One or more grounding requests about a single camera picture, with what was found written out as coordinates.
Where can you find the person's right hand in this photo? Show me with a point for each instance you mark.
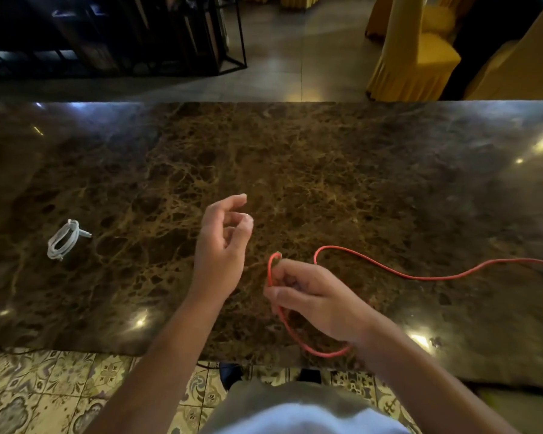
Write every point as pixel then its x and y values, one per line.
pixel 326 302

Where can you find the person's left hand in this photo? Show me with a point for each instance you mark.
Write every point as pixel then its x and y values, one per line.
pixel 219 262

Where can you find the person's right forearm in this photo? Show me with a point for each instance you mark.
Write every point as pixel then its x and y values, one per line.
pixel 425 388

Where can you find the person's left forearm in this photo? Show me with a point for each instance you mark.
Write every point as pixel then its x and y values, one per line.
pixel 163 370

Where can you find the person's dark shoe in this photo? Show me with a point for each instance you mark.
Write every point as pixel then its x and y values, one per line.
pixel 230 375
pixel 310 376

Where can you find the person's white shirt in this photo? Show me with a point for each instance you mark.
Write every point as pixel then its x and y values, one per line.
pixel 312 422

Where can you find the black metal shelf rack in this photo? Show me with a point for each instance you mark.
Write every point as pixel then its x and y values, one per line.
pixel 117 36

